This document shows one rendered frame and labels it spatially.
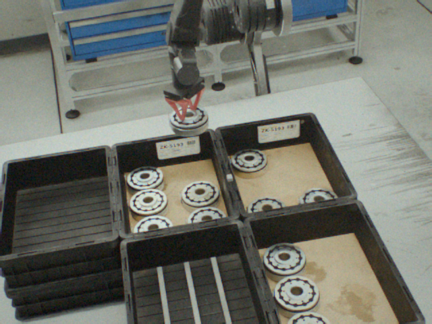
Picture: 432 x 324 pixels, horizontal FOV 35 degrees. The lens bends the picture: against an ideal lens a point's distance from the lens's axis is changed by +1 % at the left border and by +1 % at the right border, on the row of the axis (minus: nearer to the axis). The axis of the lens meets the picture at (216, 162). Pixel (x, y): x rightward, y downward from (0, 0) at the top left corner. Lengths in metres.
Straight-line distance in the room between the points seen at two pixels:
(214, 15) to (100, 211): 0.99
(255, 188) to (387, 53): 2.45
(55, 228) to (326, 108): 1.07
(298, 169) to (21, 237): 0.78
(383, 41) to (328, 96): 1.88
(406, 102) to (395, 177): 1.66
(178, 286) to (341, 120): 0.99
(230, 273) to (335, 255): 0.26
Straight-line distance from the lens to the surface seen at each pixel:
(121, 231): 1.70
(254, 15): 2.12
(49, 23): 3.62
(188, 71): 1.68
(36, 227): 1.93
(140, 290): 1.70
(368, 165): 2.22
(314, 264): 1.72
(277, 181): 1.95
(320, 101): 2.52
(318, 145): 1.99
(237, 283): 1.68
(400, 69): 4.11
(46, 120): 3.90
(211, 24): 2.61
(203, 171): 2.00
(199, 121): 1.84
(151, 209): 1.85
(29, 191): 2.06
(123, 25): 3.67
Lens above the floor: 2.07
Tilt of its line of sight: 38 degrees down
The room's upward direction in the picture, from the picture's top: 5 degrees counter-clockwise
